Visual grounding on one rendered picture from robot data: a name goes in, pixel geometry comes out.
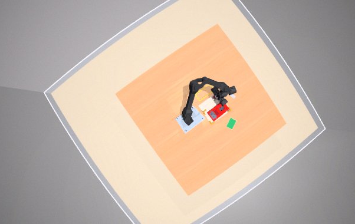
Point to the green flat marker patch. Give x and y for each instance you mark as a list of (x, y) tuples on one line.
[(231, 123)]

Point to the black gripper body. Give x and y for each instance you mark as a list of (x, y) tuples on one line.
[(222, 99)]

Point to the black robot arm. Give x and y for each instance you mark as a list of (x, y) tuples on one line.
[(194, 87)]

